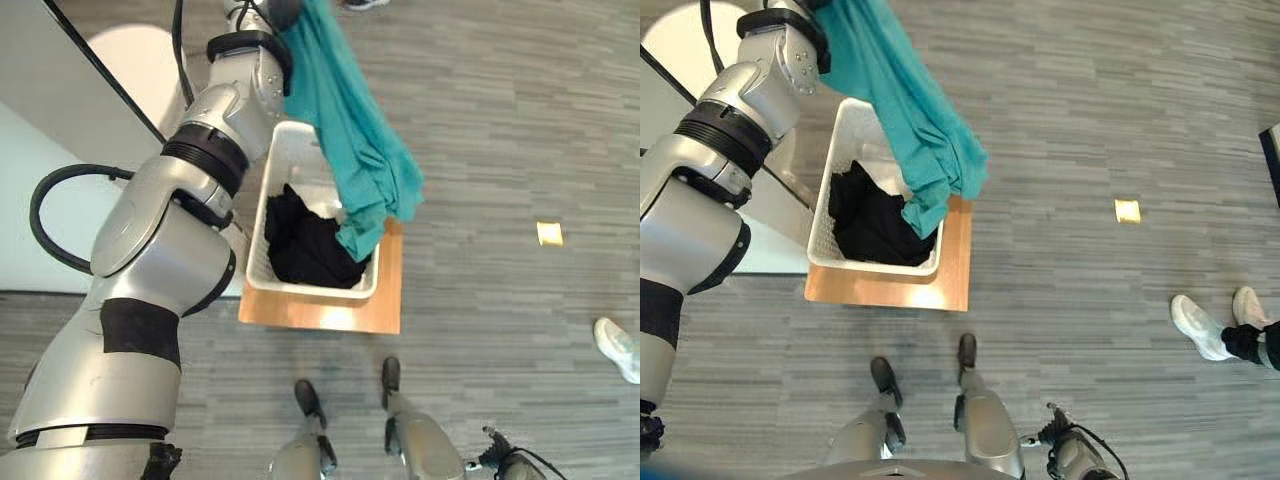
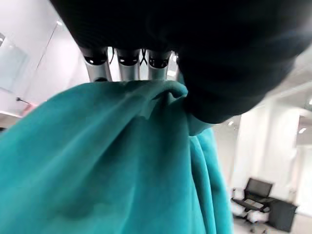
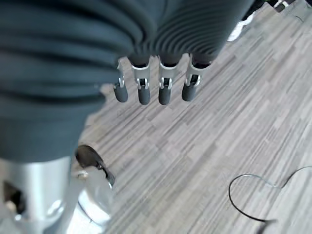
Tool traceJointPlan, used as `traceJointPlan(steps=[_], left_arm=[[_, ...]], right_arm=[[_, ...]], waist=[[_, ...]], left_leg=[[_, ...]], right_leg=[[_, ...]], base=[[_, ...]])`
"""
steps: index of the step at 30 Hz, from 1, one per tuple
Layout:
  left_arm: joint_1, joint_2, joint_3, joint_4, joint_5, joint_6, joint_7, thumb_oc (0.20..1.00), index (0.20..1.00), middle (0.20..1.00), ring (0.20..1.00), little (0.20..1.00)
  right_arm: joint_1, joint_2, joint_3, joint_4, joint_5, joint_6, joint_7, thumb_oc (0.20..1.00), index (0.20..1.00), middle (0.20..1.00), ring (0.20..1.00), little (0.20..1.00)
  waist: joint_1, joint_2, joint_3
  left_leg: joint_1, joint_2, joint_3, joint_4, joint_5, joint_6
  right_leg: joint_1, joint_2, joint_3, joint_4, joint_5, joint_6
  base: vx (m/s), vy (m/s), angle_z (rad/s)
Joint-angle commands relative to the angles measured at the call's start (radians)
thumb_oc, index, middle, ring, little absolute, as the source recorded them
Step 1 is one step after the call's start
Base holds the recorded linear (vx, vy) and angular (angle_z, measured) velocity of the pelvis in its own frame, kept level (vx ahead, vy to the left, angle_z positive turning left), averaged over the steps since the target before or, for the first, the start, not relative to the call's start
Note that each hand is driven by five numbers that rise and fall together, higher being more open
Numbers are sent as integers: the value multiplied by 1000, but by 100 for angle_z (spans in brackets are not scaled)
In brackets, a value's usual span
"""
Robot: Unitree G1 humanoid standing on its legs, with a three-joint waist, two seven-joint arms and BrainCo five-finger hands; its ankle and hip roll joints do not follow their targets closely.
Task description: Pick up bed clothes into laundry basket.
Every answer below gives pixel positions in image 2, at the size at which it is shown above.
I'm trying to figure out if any black desk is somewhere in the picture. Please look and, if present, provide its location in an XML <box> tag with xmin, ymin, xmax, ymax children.
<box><xmin>232</xmin><ymin>196</ymin><xmax>298</xmax><ymax>233</ymax></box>

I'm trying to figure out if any teal bed cloth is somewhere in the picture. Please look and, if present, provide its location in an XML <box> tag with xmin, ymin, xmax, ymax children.
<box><xmin>0</xmin><ymin>79</ymin><xmax>235</xmax><ymax>234</ymax></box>

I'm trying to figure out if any glass wall panel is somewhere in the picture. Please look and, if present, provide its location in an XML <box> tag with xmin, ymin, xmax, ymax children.
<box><xmin>0</xmin><ymin>45</ymin><xmax>28</xmax><ymax>94</ymax></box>

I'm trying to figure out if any black computer monitor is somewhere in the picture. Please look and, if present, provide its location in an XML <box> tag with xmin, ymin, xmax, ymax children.
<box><xmin>244</xmin><ymin>177</ymin><xmax>273</xmax><ymax>198</ymax></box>

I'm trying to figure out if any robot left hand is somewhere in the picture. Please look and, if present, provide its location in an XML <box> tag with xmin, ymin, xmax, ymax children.
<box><xmin>50</xmin><ymin>0</ymin><xmax>312</xmax><ymax>124</ymax></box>

